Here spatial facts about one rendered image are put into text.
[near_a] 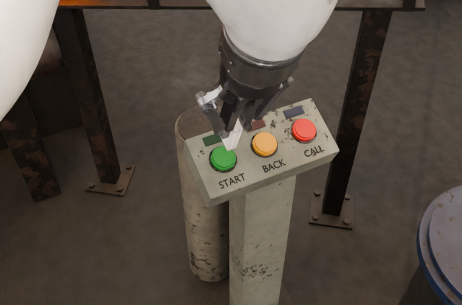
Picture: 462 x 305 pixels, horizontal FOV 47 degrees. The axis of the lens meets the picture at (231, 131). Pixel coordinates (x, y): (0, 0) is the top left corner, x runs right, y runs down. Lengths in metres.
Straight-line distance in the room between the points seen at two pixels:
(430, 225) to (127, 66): 1.31
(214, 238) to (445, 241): 0.50
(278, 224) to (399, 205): 0.65
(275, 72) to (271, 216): 0.49
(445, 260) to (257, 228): 0.33
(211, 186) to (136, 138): 0.92
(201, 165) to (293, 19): 0.44
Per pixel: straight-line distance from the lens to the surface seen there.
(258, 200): 0.92
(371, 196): 1.61
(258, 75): 0.54
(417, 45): 2.19
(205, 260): 1.31
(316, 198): 1.56
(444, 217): 1.07
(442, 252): 1.02
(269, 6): 0.45
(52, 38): 1.31
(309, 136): 0.89
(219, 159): 0.84
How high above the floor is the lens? 1.25
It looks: 46 degrees down
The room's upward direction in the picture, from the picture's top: straight up
